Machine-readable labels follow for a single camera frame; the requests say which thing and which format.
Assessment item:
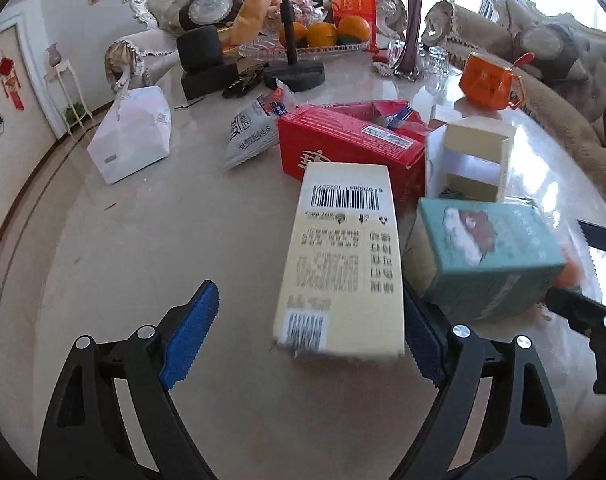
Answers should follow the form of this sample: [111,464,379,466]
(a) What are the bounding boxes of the red cardboard box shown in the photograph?
[277,100,432,199]

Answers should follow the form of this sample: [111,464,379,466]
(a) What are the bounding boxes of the pink wrapped snacks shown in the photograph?
[268,0,330,26]

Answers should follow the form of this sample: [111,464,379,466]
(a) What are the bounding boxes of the ornate white carved table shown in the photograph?
[0,35,606,480]

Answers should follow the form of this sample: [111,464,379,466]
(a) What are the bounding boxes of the cream cardboard box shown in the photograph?
[272,161,407,361]

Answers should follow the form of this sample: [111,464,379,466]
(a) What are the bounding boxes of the red knot ornament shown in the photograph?
[0,56,25,111]

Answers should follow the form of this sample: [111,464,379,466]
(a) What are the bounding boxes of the orange mug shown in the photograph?
[457,52,527,110]

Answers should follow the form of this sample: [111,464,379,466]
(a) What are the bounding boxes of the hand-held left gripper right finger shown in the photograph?
[389,285,571,480]

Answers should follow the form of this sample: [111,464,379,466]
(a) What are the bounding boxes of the white side table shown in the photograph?
[44,60,94,135]

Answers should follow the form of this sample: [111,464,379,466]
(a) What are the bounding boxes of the yellow plastic bag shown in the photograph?
[230,0,282,44]

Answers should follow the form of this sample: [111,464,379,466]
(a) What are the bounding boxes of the white open cardboard box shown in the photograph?
[425,115,517,206]

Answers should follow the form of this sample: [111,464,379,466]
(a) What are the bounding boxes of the purple glass vase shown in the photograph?
[394,0,427,82]

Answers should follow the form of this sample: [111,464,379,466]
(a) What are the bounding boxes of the set of small clear glasses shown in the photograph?
[373,40,452,79]

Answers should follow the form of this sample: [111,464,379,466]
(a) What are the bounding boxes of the white tissue box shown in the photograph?
[87,86,173,185]

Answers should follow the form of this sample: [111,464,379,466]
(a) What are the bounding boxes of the white snack packet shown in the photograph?
[223,87,302,171]

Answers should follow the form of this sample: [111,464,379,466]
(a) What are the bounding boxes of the black pole stand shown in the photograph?
[263,0,327,92]

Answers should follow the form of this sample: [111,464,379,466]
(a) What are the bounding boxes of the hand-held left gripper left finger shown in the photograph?
[37,280,221,480]

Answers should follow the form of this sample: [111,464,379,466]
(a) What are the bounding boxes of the teal cardboard box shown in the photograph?
[402,196,569,322]

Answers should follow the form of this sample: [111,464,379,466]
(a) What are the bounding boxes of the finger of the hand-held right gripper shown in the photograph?
[577,218,606,254]
[544,285,606,395]

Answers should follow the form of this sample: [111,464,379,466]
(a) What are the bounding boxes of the flat black box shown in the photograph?
[180,62,240,101]

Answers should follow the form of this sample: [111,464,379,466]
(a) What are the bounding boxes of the beige covered sofa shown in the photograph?
[423,0,606,221]

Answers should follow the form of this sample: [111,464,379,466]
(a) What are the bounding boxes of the red standing sign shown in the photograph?
[323,0,380,54]

